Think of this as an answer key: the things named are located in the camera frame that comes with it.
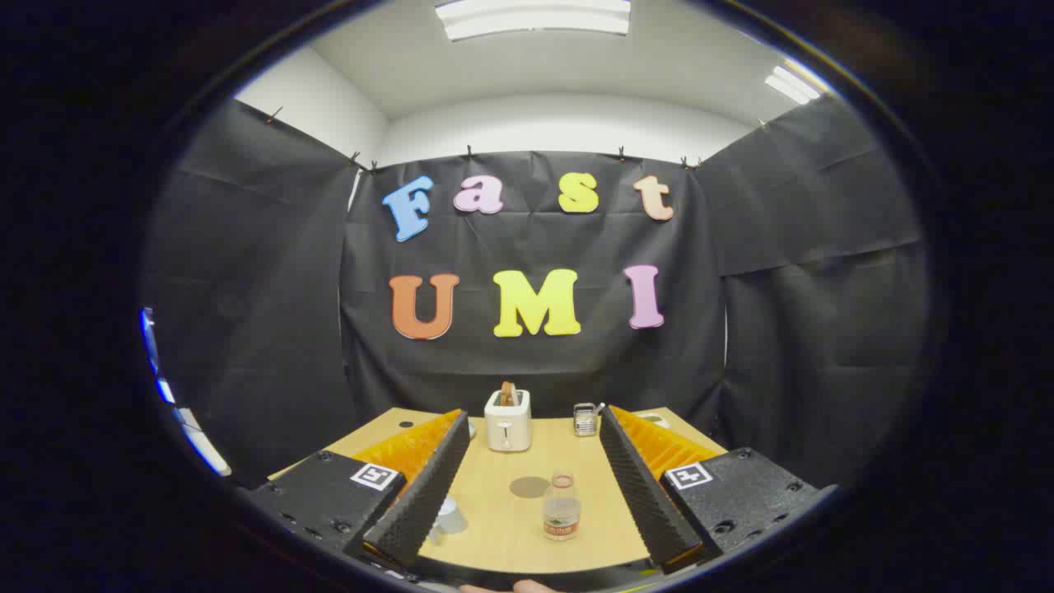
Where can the brown round coaster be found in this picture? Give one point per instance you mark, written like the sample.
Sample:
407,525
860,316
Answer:
527,487

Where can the white toaster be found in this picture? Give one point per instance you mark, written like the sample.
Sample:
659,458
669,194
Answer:
507,428

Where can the wooden table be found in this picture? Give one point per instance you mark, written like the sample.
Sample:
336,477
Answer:
494,527

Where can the large ceiling light panel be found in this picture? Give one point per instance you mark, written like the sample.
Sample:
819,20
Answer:
535,18

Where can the clear plastic juice bottle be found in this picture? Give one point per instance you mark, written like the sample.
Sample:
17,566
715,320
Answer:
561,519

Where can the white compartment food tray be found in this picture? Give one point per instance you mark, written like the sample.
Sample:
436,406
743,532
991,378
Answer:
659,418

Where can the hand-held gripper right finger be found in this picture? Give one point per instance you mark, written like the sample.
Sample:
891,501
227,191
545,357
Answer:
642,494

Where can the brown toast slice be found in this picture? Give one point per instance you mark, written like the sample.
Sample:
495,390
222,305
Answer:
508,394

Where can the small ceiling light panel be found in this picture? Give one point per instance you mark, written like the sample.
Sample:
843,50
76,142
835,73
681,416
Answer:
792,84

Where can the black backdrop cloth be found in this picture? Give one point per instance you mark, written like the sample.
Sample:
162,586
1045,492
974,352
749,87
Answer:
535,371

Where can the white cup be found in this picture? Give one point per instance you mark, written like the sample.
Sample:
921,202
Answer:
449,517

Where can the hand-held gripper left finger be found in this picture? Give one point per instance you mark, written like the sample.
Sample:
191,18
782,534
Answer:
428,494

